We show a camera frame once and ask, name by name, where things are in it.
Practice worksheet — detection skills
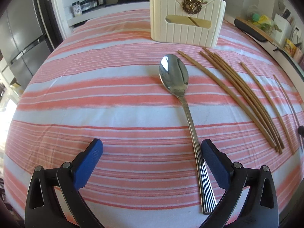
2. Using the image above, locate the wooden chopstick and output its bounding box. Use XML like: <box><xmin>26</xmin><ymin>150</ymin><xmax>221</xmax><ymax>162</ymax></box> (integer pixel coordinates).
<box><xmin>273</xmin><ymin>74</ymin><xmax>303</xmax><ymax>149</ymax></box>
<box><xmin>199</xmin><ymin>51</ymin><xmax>279</xmax><ymax>153</ymax></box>
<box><xmin>240</xmin><ymin>61</ymin><xmax>296</xmax><ymax>155</ymax></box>
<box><xmin>212</xmin><ymin>53</ymin><xmax>284</xmax><ymax>149</ymax></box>
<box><xmin>203</xmin><ymin>47</ymin><xmax>282</xmax><ymax>154</ymax></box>
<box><xmin>178</xmin><ymin>51</ymin><xmax>274</xmax><ymax>149</ymax></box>

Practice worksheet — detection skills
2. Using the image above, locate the ribbed handle steel spoon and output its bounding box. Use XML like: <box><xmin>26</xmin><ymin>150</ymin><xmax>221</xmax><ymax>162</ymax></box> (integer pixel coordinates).
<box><xmin>159</xmin><ymin>54</ymin><xmax>217</xmax><ymax>215</ymax></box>

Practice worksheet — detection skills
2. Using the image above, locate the smooth handle steel spoon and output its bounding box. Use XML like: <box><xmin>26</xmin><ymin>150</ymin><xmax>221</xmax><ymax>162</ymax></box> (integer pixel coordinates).
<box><xmin>188</xmin><ymin>17</ymin><xmax>199</xmax><ymax>27</ymax></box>

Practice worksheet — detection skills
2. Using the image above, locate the white knife block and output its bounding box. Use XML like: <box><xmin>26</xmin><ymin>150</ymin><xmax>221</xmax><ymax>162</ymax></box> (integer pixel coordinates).
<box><xmin>271</xmin><ymin>14</ymin><xmax>292</xmax><ymax>46</ymax></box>

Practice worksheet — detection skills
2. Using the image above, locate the wooden cutting board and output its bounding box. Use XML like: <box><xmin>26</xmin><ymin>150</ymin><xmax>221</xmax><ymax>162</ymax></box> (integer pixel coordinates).
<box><xmin>234</xmin><ymin>17</ymin><xmax>282</xmax><ymax>48</ymax></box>

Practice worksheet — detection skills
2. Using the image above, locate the bag of sponges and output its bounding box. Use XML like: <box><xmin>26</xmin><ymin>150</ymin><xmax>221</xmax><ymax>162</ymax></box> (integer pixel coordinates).
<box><xmin>246</xmin><ymin>5</ymin><xmax>282</xmax><ymax>35</ymax></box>

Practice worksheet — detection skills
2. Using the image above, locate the pink striped tablecloth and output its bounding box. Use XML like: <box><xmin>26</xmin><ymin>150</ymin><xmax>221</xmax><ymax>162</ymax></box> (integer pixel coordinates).
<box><xmin>4</xmin><ymin>9</ymin><xmax>303</xmax><ymax>227</ymax></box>

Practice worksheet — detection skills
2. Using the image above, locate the grey double door refrigerator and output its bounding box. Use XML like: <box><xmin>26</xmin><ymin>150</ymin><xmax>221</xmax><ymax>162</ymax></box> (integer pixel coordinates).
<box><xmin>1</xmin><ymin>0</ymin><xmax>62</xmax><ymax>88</ymax></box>

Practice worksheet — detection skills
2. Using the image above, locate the cream utensil holder box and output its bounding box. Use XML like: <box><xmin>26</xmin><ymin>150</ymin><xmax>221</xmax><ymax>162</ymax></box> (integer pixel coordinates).
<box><xmin>149</xmin><ymin>0</ymin><xmax>226</xmax><ymax>48</ymax></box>

